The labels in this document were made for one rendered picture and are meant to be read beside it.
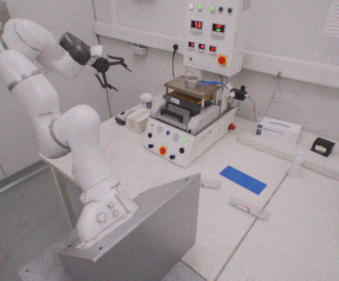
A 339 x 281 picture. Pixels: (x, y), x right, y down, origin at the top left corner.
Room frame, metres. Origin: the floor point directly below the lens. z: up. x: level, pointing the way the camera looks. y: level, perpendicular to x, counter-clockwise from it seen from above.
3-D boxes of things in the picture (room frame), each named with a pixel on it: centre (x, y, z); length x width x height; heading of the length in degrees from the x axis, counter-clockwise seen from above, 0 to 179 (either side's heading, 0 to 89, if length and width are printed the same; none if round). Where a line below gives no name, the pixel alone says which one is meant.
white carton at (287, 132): (1.38, -0.67, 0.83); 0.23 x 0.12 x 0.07; 60
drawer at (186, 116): (1.39, -0.11, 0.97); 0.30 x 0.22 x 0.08; 140
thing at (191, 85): (1.44, -0.17, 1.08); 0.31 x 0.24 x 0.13; 50
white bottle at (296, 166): (1.06, -0.66, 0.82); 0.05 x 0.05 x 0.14
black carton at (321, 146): (1.20, -0.85, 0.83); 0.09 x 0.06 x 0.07; 43
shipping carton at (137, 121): (1.57, 0.18, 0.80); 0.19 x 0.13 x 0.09; 140
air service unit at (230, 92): (1.38, -0.39, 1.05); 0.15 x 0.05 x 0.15; 50
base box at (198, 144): (1.41, -0.15, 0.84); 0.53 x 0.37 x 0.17; 140
